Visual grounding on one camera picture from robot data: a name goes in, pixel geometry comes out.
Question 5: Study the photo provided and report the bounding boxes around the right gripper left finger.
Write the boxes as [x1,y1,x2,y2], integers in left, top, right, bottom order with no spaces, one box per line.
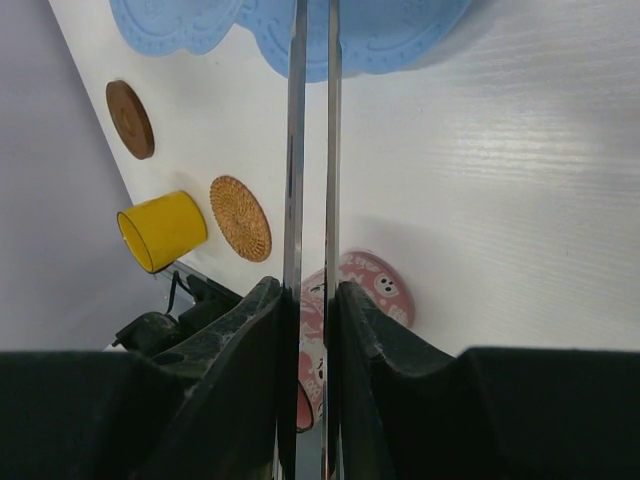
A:
[1,277,281,479]

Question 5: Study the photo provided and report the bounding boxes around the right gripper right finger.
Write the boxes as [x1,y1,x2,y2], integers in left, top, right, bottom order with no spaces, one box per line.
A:
[338,283,639,479]

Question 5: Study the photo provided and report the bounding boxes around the metal tongs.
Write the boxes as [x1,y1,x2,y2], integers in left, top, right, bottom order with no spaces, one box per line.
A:
[278,1,344,479]

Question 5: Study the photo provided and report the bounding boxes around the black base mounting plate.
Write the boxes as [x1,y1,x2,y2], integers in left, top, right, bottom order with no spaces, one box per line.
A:
[110,268,242,357]

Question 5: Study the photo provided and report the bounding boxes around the pink patterned mug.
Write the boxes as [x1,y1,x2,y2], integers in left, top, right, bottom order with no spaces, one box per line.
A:
[294,249,416,434]

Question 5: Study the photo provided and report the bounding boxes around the yellow enamel mug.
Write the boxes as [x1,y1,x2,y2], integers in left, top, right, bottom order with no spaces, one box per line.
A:
[116,190,208,274]

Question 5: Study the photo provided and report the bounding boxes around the woven rattan coaster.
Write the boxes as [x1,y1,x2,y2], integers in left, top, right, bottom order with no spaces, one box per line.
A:
[209,175,272,263]

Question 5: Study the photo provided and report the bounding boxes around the brown wooden coaster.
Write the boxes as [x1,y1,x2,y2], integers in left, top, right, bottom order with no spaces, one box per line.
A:
[105,80,155,160]

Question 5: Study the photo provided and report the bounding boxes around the blue three-tier cake stand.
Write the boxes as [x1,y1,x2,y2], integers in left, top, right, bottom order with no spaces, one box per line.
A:
[108,0,474,84]

